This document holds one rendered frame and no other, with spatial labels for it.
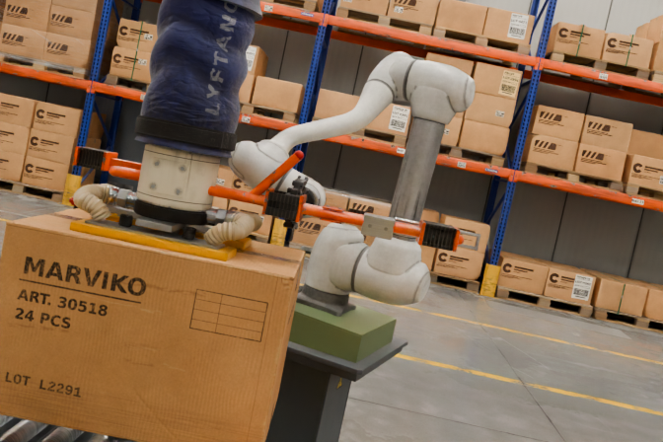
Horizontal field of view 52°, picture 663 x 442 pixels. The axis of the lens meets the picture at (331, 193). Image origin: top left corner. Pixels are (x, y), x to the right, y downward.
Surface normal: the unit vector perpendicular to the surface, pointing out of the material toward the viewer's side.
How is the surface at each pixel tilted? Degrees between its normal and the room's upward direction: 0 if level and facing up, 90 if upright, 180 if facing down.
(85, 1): 91
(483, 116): 95
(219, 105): 74
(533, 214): 90
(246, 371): 90
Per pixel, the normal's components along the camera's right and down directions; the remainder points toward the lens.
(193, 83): 0.41, -0.09
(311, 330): -0.37, -0.03
